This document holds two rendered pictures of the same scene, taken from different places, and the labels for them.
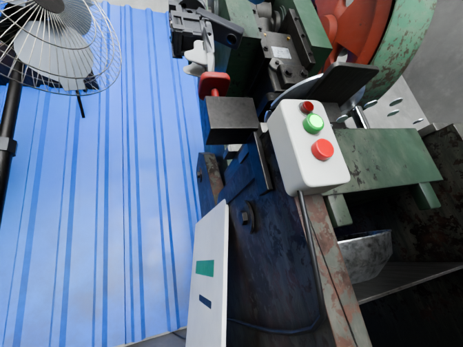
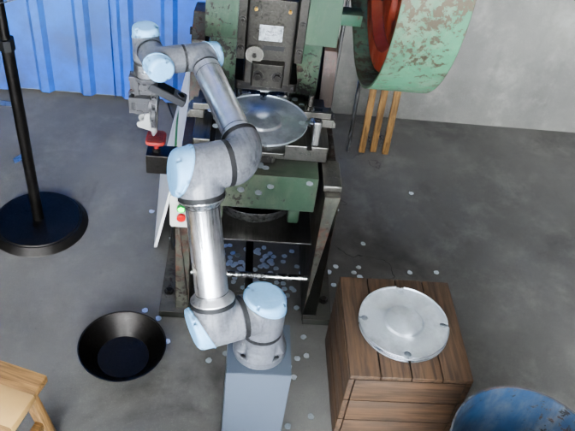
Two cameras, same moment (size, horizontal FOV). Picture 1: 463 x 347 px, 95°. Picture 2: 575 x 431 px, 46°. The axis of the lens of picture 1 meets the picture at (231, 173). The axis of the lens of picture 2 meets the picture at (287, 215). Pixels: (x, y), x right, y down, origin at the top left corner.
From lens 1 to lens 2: 2.15 m
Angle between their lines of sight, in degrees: 62
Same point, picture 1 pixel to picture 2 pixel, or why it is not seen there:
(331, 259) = (184, 237)
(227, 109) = (157, 163)
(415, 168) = (292, 203)
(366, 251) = (247, 217)
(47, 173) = not seen: outside the picture
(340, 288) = (183, 244)
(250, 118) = not seen: hidden behind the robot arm
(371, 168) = (252, 197)
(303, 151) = (173, 215)
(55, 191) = not seen: outside the picture
